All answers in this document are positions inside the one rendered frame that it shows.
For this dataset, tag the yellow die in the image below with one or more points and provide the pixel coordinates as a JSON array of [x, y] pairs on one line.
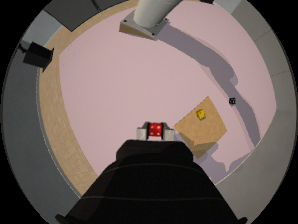
[[200, 113]]

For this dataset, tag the red die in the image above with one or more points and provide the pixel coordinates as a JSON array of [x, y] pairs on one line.
[[155, 129]]

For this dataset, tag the tan flat mat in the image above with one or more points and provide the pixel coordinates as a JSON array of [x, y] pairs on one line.
[[201, 134]]

